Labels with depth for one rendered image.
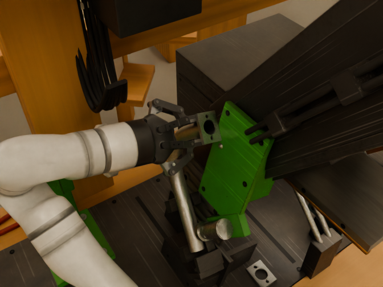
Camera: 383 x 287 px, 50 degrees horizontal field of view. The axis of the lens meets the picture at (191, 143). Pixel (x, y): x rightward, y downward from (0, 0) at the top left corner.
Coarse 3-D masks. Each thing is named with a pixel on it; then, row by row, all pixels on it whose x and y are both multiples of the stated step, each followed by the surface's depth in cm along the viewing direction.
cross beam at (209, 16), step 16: (208, 0) 100; (224, 0) 103; (240, 0) 106; (256, 0) 110; (272, 0) 113; (192, 16) 100; (208, 16) 103; (224, 16) 106; (240, 16) 110; (112, 32) 91; (144, 32) 95; (160, 32) 98; (176, 32) 101; (112, 48) 93; (128, 48) 96; (144, 48) 98; (0, 64) 81; (0, 80) 83; (0, 96) 85
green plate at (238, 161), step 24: (240, 120) 68; (216, 144) 74; (240, 144) 69; (264, 144) 64; (216, 168) 76; (240, 168) 70; (264, 168) 71; (216, 192) 77; (240, 192) 72; (264, 192) 76
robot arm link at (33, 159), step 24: (0, 144) 52; (24, 144) 53; (48, 144) 55; (72, 144) 57; (96, 144) 59; (0, 168) 51; (24, 168) 52; (48, 168) 54; (72, 168) 57; (96, 168) 60
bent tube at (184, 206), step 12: (204, 120) 71; (216, 120) 73; (180, 132) 77; (192, 132) 74; (204, 132) 71; (216, 132) 72; (204, 144) 71; (180, 180) 82; (180, 192) 82; (180, 204) 82; (192, 204) 83; (180, 216) 83; (192, 216) 82; (192, 228) 81; (192, 240) 81; (192, 252) 81
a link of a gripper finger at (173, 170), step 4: (188, 152) 71; (192, 152) 71; (180, 156) 72; (184, 156) 70; (188, 156) 70; (192, 156) 71; (176, 160) 71; (180, 160) 69; (184, 160) 70; (188, 160) 70; (176, 164) 69; (180, 164) 69; (184, 164) 70; (172, 168) 68; (176, 168) 69; (180, 168) 69; (164, 172) 69; (168, 172) 68; (172, 172) 68; (176, 172) 69
